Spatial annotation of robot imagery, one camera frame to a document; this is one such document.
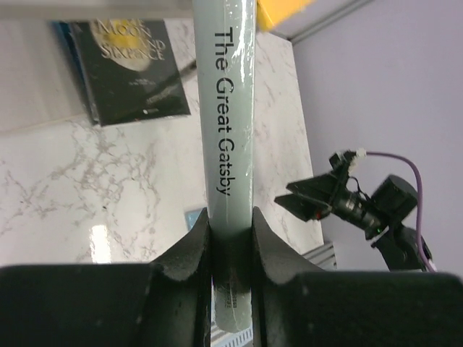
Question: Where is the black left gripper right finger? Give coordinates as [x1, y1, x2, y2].
[251, 208, 462, 346]

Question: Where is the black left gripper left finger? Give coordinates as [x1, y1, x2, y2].
[1, 212, 211, 346]

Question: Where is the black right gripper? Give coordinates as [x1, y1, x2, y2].
[274, 172, 383, 239]

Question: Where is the light blue booklet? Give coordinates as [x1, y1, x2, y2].
[184, 207, 204, 231]

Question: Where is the pale grey-green booklet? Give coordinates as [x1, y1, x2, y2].
[192, 1, 256, 333]

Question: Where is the yellow booklet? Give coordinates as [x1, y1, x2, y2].
[256, 0, 313, 32]

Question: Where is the black Moon and Sixpence book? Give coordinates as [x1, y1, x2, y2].
[70, 19, 190, 127]

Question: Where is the teal ocean cover book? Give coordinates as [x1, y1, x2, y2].
[49, 21, 99, 125]

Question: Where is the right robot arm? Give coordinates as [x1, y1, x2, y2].
[275, 170, 427, 271]

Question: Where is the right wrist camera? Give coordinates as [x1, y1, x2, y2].
[329, 148, 367, 174]

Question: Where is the aluminium rail base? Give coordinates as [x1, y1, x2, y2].
[211, 242, 337, 347]

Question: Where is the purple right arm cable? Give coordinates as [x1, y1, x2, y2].
[365, 150, 437, 273]

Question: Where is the right aluminium corner post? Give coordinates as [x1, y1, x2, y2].
[287, 0, 372, 44]

